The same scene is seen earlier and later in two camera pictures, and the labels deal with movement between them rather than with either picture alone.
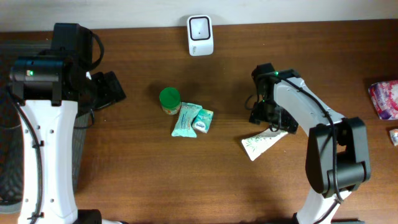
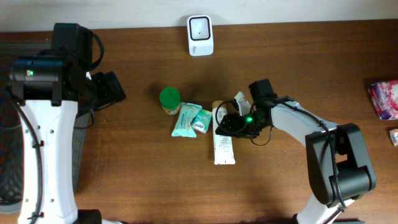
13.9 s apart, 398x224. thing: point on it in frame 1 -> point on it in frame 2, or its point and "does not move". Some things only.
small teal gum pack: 203,120 does not move
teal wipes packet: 184,127 does not move
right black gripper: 286,124 -> 229,119
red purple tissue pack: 384,96 does not move
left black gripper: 111,86 does not move
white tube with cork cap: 254,144 -> 223,149
